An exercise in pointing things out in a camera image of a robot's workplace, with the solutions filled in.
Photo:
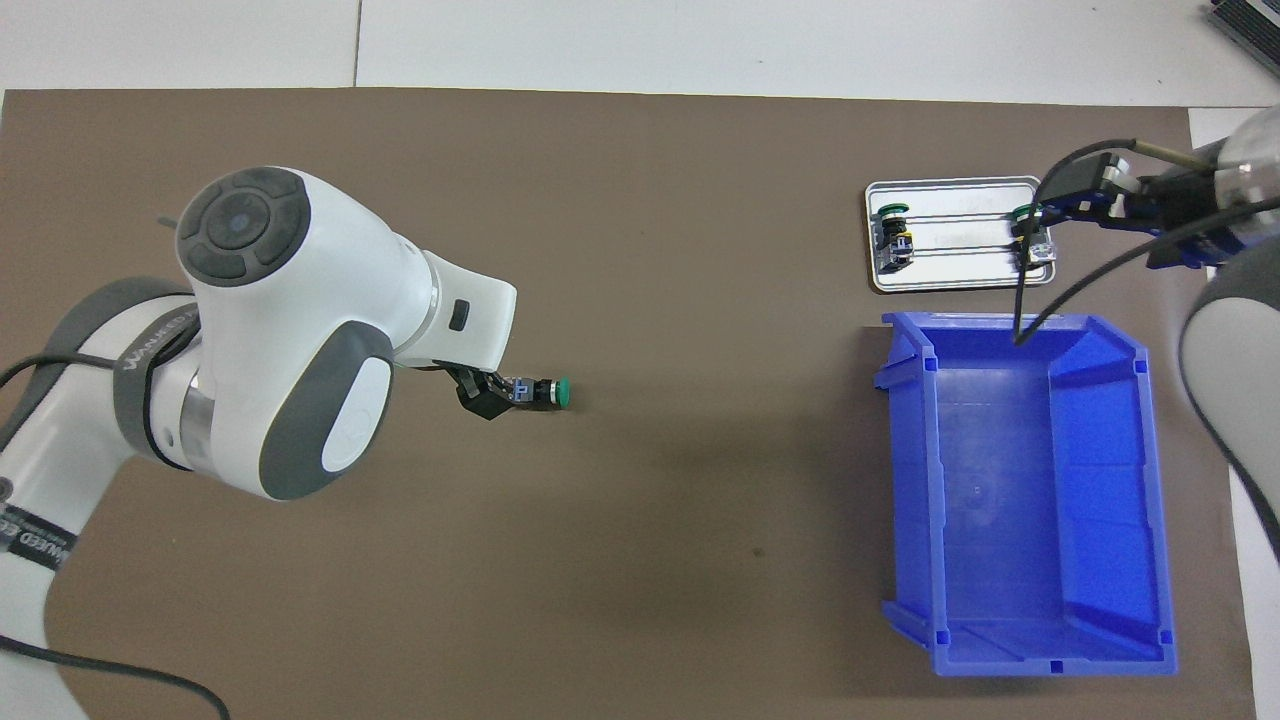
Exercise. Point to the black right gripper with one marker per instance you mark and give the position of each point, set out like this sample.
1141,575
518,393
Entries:
1185,215

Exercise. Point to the green push button switch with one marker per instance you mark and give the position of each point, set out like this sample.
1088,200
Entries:
1035,252
895,245
562,393

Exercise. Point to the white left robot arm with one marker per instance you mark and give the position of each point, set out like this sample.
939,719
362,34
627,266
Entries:
300,300

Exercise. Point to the silver metal tray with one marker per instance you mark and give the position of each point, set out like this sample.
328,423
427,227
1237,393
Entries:
960,265

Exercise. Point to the brown table mat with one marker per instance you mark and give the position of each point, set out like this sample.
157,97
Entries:
650,250

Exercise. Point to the grey ribbed device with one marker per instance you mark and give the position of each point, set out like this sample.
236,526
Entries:
1250,25

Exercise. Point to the blue plastic storage bin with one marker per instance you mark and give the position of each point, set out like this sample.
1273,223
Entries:
990,520

